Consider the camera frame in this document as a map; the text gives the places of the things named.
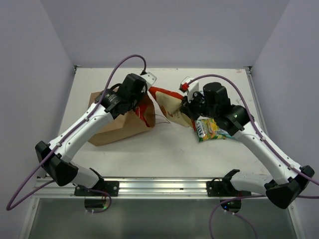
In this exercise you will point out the aluminium right side rail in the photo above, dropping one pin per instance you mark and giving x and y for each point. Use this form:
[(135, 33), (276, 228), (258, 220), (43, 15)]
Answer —
[(256, 100)]

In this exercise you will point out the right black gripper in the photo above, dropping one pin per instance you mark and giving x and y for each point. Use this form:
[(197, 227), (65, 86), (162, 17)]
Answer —
[(188, 106)]

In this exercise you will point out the red orange snack bag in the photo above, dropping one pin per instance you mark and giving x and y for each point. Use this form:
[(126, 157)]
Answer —
[(169, 103)]

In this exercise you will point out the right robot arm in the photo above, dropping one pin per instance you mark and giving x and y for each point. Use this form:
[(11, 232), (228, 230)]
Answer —
[(286, 179)]

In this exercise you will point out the aluminium rail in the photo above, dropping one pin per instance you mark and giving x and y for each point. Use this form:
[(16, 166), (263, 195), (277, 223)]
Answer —
[(159, 188), (256, 100)]

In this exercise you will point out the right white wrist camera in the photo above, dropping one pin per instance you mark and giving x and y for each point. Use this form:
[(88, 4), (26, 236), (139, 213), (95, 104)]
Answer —
[(189, 88)]

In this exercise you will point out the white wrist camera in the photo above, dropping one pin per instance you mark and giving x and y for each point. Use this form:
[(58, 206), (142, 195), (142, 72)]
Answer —
[(149, 78), (189, 88)]

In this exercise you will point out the yellow green Fox's candy bag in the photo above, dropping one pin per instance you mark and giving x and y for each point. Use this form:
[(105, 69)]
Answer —
[(207, 129)]

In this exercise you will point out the aluminium front rail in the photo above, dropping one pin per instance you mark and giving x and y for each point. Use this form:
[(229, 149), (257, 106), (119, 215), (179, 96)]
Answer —
[(159, 188)]

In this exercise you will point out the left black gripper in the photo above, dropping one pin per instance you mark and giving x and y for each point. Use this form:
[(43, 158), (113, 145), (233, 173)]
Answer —
[(143, 91)]

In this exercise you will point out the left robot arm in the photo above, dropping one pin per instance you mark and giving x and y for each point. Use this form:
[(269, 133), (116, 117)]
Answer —
[(56, 156)]

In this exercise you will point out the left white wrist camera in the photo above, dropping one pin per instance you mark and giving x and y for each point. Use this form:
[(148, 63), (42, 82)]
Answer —
[(149, 78)]

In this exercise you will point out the red cassava chips bag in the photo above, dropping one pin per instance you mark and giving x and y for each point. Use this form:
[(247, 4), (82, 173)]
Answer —
[(139, 111)]

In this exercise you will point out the brown paper bag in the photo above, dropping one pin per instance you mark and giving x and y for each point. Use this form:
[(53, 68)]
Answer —
[(126, 125)]

